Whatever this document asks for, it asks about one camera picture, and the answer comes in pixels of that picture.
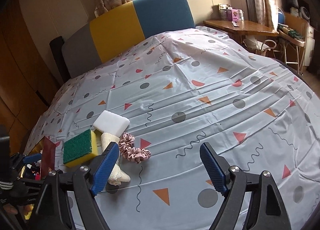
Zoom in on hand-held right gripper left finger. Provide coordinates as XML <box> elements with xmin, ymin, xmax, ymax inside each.
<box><xmin>35</xmin><ymin>141</ymin><xmax>120</xmax><ymax>230</ymax></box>

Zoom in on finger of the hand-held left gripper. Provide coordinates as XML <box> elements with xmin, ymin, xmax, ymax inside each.
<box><xmin>11</xmin><ymin>153</ymin><xmax>42</xmax><ymax>171</ymax></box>

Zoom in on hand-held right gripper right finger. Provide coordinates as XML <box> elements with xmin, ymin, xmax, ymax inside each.
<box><xmin>199</xmin><ymin>141</ymin><xmax>292</xmax><ymax>230</ymax></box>

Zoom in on gold tin tray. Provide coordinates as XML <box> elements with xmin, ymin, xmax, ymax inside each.
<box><xmin>21</xmin><ymin>135</ymin><xmax>62</xmax><ymax>183</ymax></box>

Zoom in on cream knitted cloth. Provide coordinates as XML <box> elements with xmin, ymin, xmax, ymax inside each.
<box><xmin>100</xmin><ymin>132</ymin><xmax>132</xmax><ymax>185</ymax></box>

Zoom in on pink satin scrunchie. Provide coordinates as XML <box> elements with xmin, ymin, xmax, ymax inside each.
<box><xmin>119</xmin><ymin>132</ymin><xmax>135</xmax><ymax>153</ymax></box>
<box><xmin>125</xmin><ymin>146</ymin><xmax>152</xmax><ymax>164</ymax></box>

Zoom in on green and yellow sponge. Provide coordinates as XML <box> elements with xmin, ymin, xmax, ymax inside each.
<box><xmin>62</xmin><ymin>129</ymin><xmax>103</xmax><ymax>168</ymax></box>

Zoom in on white sponge block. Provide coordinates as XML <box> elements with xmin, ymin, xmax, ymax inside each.
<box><xmin>93</xmin><ymin>110</ymin><xmax>130</xmax><ymax>137</ymax></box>

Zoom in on printed plastic bed sheet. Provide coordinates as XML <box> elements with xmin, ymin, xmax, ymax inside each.
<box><xmin>25</xmin><ymin>27</ymin><xmax>320</xmax><ymax>230</ymax></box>

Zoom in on wooden wardrobe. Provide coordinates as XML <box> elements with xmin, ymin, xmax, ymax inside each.
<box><xmin>0</xmin><ymin>0</ymin><xmax>60</xmax><ymax>151</ymax></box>

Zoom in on wooden desk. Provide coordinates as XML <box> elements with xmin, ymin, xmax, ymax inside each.
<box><xmin>202</xmin><ymin>19</ymin><xmax>279</xmax><ymax>37</ymax></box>

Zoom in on white metal chair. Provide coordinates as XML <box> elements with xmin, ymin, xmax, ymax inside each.
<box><xmin>277</xmin><ymin>13</ymin><xmax>310</xmax><ymax>71</ymax></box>

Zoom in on pink box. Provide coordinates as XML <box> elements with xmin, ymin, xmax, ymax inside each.
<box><xmin>231</xmin><ymin>7</ymin><xmax>244</xmax><ymax>21</ymax></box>

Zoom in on small printed boxes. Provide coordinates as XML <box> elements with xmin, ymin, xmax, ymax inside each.
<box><xmin>218</xmin><ymin>3</ymin><xmax>232</xmax><ymax>20</ymax></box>

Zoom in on white cabinet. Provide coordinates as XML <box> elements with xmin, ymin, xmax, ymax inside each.
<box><xmin>306</xmin><ymin>25</ymin><xmax>316</xmax><ymax>66</ymax></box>

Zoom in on grey yellow blue headboard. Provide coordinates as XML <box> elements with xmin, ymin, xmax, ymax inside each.
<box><xmin>61</xmin><ymin>0</ymin><xmax>195</xmax><ymax>78</ymax></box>

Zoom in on black padded post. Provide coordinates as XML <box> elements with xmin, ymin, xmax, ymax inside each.
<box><xmin>49</xmin><ymin>36</ymin><xmax>69</xmax><ymax>81</ymax></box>

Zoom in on white bag with handles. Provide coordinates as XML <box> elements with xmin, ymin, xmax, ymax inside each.
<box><xmin>242</xmin><ymin>36</ymin><xmax>277</xmax><ymax>57</ymax></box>

